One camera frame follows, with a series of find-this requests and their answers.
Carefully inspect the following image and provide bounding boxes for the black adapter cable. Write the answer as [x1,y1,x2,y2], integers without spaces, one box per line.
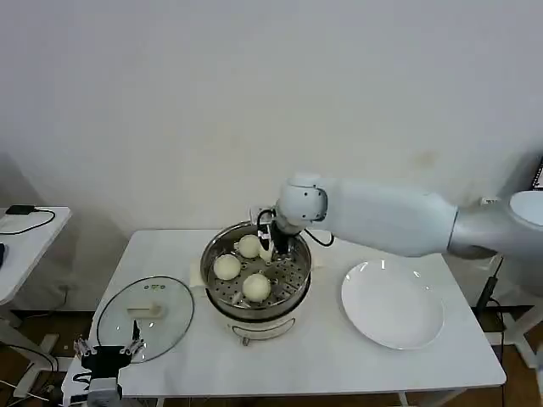
[0,206,56,236]

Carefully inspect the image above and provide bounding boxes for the black cable with stick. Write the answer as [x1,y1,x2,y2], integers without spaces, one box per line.
[474,256,506,313]

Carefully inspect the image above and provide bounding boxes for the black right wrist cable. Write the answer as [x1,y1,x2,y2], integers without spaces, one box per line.
[303,226,335,248]

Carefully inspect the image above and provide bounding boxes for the white desk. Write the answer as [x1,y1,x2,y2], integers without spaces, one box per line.
[477,194,543,370]

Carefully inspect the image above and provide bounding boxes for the white side table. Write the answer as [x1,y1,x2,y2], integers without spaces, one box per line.
[0,206,73,399]

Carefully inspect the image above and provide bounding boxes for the round glass lid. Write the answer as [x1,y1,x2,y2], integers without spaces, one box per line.
[96,275,196,363]

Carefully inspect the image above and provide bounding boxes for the perforated steel steamer basket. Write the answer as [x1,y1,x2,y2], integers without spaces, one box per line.
[199,222,313,318]

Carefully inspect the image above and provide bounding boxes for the black floor cable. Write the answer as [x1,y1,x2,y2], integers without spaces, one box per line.
[0,343,60,374]

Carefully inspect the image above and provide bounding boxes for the white electric cooker base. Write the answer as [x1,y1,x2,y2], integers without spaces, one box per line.
[188,249,328,347]

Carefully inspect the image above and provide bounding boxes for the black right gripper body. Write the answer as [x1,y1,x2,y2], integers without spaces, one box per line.
[271,219,299,251]

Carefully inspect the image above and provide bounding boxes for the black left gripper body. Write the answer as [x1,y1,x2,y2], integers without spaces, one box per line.
[80,345,131,379]

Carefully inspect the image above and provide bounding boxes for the white round plate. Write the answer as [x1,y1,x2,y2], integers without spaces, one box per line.
[340,259,446,351]

